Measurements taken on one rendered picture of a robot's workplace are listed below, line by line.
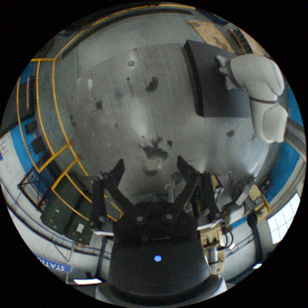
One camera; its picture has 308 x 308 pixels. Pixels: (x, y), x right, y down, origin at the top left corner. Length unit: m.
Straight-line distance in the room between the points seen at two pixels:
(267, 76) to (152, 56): 0.45
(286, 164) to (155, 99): 6.10
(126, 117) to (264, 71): 0.61
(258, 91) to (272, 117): 0.10
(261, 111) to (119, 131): 0.66
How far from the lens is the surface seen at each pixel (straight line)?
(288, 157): 6.03
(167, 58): 0.49
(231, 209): 1.07
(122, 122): 0.47
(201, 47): 0.52
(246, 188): 0.71
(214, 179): 0.72
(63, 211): 3.09
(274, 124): 0.45
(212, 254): 1.12
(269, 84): 0.41
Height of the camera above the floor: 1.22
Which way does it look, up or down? 57 degrees down
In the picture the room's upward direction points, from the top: 173 degrees counter-clockwise
